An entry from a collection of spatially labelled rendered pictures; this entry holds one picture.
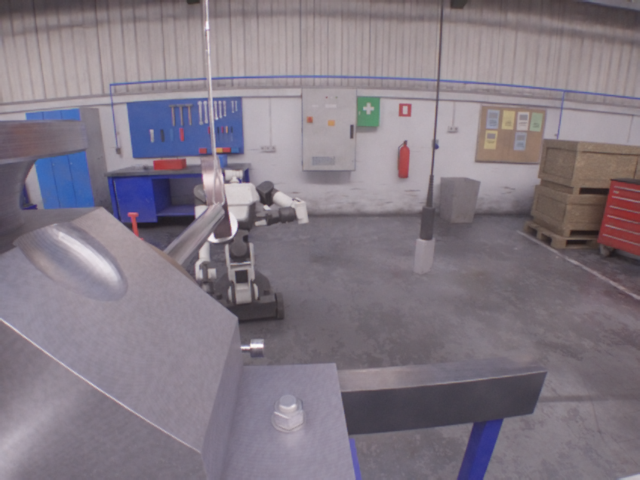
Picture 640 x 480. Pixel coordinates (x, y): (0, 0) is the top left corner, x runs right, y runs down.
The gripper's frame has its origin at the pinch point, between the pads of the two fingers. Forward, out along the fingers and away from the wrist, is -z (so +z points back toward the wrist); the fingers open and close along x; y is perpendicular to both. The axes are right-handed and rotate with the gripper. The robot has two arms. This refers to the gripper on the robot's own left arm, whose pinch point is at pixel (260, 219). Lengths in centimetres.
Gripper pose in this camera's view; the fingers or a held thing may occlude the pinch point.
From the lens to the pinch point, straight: 189.3
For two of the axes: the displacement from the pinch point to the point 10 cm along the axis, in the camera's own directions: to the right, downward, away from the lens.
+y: -2.7, -9.1, 3.2
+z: 9.4, -1.9, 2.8
